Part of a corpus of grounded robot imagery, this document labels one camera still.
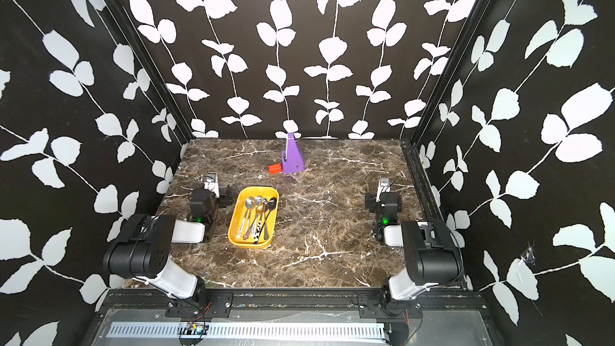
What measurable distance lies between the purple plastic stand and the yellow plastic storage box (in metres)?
0.12

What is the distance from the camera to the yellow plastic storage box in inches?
33.8

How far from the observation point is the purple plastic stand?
1.00 meters
